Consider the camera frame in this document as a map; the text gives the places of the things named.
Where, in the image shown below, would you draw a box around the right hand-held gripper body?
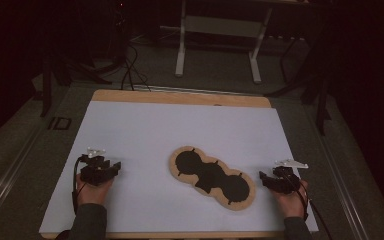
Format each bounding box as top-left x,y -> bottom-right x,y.
267,158 -> 310,195

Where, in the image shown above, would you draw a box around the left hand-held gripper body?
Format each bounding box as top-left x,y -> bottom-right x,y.
78,146 -> 115,187

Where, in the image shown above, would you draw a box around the tan fleece three-lobed cushion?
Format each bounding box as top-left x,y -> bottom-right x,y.
168,145 -> 257,212

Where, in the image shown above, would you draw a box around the person's left hand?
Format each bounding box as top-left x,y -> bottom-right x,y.
75,173 -> 115,207

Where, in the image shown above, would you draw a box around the person's right hand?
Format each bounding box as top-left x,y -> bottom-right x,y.
270,179 -> 310,220

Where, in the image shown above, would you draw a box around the white table cover sheet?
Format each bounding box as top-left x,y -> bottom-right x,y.
38,100 -> 320,234

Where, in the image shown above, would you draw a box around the black metal stand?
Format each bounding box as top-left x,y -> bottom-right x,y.
265,29 -> 334,137
39,39 -> 114,118

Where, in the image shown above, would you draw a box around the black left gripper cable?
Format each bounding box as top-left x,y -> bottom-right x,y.
71,155 -> 88,215

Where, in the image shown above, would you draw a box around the metal floor rail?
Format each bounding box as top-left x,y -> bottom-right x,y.
0,123 -> 49,231
301,98 -> 373,240

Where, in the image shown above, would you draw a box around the black floor bracket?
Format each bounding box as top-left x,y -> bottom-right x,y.
47,116 -> 73,131

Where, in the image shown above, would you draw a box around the black floor cables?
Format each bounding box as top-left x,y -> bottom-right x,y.
119,41 -> 153,92

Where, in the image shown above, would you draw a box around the white metal desk frame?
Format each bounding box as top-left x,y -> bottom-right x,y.
174,0 -> 275,85

